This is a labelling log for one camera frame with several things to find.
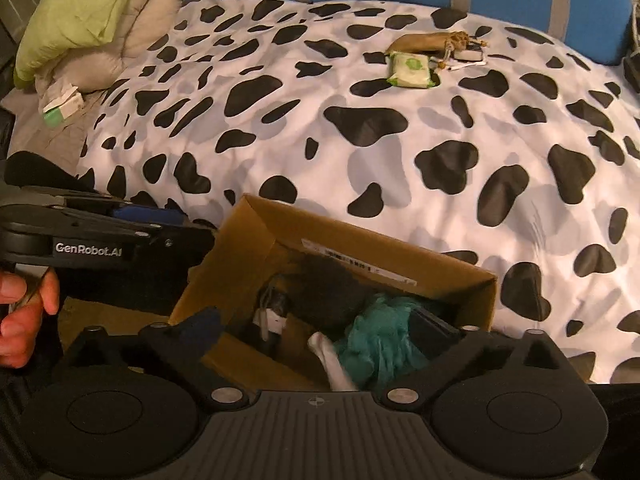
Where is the teal mesh bath loofah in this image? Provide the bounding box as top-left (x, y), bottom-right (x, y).
top-left (334, 294), bottom-right (428, 391)

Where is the black white sock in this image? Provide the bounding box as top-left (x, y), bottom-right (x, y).
top-left (253, 274), bottom-right (293, 356)

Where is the black fuzzy pouch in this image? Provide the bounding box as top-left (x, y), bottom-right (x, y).
top-left (283, 255), bottom-right (376, 332)

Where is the green white tissue pack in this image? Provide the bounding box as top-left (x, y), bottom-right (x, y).
top-left (387, 51), bottom-right (435, 89)

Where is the gold drawstring pouch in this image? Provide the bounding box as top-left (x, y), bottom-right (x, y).
top-left (385, 32), bottom-right (488, 68)

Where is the black card box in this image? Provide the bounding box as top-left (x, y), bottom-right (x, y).
top-left (452, 44), bottom-right (485, 63)

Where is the person left hand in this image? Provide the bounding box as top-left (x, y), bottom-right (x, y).
top-left (1, 269), bottom-right (60, 368)

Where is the brown cardboard box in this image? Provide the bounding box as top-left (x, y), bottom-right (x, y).
top-left (170, 195), bottom-right (497, 392)

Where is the white green small box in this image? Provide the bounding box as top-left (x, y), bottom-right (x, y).
top-left (41, 78), bottom-right (84, 128)

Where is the cow print blanket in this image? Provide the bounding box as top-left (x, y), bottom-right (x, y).
top-left (76, 0), bottom-right (639, 384)

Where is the green pillow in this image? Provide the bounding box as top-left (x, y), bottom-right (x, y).
top-left (13, 0), bottom-right (127, 89)

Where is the beige quilted blanket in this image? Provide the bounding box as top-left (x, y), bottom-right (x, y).
top-left (35, 0), bottom-right (181, 96)

